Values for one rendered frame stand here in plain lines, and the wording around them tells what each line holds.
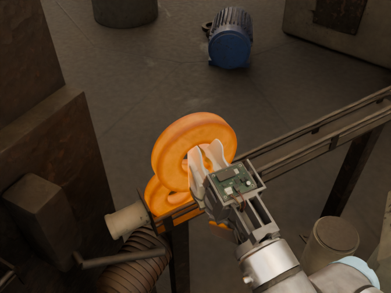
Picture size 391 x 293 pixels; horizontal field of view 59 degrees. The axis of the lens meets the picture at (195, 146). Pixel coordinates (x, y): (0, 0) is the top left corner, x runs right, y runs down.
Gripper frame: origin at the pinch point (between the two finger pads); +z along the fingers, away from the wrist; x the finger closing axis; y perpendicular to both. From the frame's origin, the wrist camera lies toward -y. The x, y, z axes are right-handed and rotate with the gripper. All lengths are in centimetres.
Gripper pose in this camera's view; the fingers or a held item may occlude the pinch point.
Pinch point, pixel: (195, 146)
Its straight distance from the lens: 59.8
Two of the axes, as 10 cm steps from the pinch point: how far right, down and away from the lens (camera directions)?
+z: -4.4, -7.8, 4.4
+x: -8.9, 3.1, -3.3
